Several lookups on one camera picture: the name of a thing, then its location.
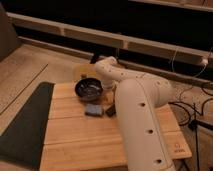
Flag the dark floor mat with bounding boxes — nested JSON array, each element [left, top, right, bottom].
[[0, 82, 54, 169]]

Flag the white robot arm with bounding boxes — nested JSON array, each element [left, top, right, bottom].
[[95, 57, 175, 171]]

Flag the wooden wall rail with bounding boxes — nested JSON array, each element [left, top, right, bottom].
[[7, 12, 213, 65]]

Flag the black cables on floor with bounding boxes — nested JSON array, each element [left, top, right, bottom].
[[168, 81, 213, 171]]

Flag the dark round bowl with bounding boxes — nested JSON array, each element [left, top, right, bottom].
[[75, 78, 103, 101]]

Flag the white cable with plug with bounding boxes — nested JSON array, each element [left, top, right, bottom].
[[171, 46, 213, 79]]

